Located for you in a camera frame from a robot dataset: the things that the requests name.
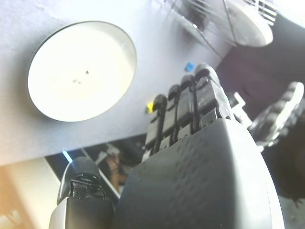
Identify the silver wire dish rack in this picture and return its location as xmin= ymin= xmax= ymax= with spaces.
xmin=152 ymin=0 xmax=278 ymax=60

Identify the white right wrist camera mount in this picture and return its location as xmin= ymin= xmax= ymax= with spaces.
xmin=228 ymin=92 xmax=253 ymax=127

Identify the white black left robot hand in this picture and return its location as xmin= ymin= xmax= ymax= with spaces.
xmin=49 ymin=62 xmax=285 ymax=229

